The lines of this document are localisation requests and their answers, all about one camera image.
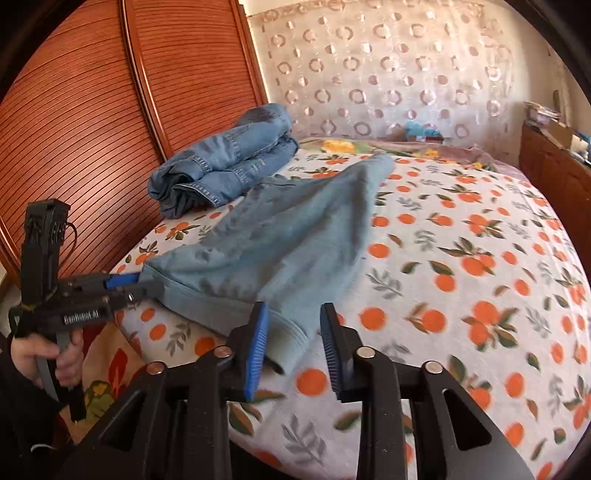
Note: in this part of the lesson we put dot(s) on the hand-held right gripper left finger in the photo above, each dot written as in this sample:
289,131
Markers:
256,355

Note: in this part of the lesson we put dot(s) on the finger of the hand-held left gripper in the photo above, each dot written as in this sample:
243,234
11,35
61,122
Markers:
143,291
124,278

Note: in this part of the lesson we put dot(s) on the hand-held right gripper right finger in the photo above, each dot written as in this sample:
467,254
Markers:
333,355

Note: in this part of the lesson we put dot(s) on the grey-blue pants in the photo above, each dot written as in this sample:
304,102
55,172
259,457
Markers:
286,230

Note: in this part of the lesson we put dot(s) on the person's left forearm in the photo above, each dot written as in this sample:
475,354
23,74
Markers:
23,415

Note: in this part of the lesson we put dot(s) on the person's left hand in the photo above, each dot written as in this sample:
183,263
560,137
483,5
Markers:
25,348

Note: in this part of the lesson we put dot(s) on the orange fruit print bedsheet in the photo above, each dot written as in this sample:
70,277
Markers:
438,277

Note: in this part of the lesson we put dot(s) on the blue denim jeans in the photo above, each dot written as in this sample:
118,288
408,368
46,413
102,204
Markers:
221,157

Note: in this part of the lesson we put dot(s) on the wooden louvred wardrobe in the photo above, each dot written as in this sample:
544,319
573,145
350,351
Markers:
92,115

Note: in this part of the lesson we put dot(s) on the floral blanket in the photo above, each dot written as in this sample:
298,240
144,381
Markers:
341,146

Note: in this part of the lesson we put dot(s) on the blue plastic bag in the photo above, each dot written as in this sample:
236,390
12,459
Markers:
418,130

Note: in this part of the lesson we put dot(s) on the long wooden cabinet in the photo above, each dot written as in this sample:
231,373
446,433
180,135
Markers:
549,161

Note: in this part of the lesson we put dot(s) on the circle pattern sheer curtain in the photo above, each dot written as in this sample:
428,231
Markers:
392,69

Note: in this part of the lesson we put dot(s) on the open cardboard box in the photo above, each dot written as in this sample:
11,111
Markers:
561,134

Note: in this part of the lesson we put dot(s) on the stack of papers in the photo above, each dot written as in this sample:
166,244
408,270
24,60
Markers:
540,113

